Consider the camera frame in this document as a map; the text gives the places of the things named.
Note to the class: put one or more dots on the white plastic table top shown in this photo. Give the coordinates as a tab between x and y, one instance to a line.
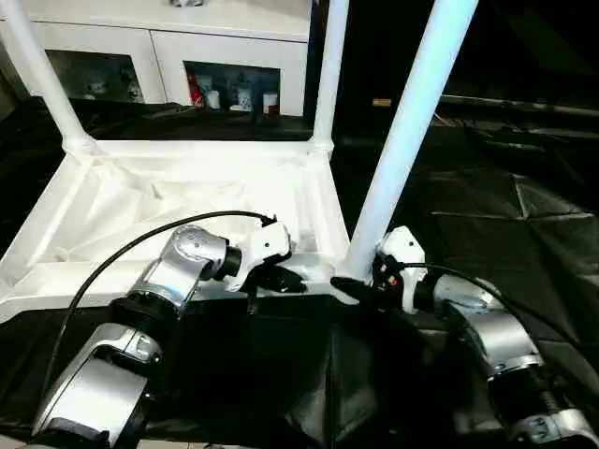
140	187

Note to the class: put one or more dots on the white plastic table leg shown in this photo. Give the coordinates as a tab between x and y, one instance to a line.
47	70
407	117
330	61

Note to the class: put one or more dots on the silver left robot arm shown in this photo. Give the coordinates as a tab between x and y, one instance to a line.
178	266

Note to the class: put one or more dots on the black mat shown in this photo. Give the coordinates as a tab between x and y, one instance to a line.
491	210

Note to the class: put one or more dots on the small tan label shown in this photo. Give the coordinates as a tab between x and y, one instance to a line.
382	103

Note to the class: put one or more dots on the red bottle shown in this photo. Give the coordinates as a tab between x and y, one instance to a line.
196	91

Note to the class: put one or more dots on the dark metal pole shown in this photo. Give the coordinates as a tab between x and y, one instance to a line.
519	105

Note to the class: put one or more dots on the white glass-door cabinet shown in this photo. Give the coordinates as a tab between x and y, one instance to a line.
224	37

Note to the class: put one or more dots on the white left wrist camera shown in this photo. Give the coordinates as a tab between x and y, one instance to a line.
267	241

